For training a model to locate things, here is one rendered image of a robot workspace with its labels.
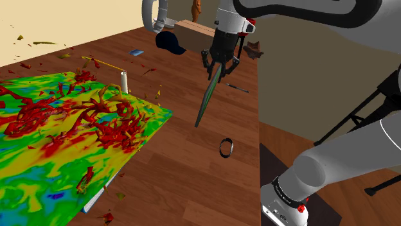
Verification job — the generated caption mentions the black ring bracelet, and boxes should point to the black ring bracelet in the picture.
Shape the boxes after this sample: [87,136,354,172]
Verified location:
[218,137,235,159]

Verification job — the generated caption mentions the dark blue cap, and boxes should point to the dark blue cap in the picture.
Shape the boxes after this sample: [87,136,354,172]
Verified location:
[155,30,188,56]

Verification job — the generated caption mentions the white curved headphones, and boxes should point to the white curved headphones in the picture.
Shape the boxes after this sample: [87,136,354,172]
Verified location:
[141,0,170,35]

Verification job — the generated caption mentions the yellow pencil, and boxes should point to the yellow pencil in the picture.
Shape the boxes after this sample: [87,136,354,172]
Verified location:
[82,56,127,73]

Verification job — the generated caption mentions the orange figure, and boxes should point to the orange figure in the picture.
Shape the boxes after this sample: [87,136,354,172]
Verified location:
[190,0,202,24]

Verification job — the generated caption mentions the brown hat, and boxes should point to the brown hat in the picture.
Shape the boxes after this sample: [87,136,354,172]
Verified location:
[242,40,265,60]

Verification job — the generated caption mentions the black pen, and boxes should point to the black pen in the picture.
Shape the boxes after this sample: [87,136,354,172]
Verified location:
[225,82,250,94]

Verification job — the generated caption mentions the white cylinder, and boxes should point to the white cylinder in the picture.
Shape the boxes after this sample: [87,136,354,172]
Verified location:
[120,71,129,94]

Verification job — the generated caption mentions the multicoloured book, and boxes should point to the multicoloured book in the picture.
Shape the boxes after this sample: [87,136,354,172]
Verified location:
[0,71,174,226]

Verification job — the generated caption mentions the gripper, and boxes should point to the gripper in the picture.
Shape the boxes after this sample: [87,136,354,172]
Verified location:
[201,29,242,84]

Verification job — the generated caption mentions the black metal tripod stand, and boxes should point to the black metal tripod stand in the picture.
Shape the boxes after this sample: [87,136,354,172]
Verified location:
[313,69,401,197]

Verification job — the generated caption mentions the thin grey green tablet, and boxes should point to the thin grey green tablet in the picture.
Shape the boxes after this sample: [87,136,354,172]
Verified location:
[194,64,224,129]

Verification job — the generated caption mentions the red spiky branching sculpture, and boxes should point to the red spiky branching sculpture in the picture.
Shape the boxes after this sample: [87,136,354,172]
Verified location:
[0,69,148,155]

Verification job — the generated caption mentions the white plate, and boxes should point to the white plate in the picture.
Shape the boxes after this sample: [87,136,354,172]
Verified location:
[152,17,180,30]

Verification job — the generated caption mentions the brown cardboard box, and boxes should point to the brown cardboard box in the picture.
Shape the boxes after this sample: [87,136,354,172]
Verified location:
[173,19,218,55]

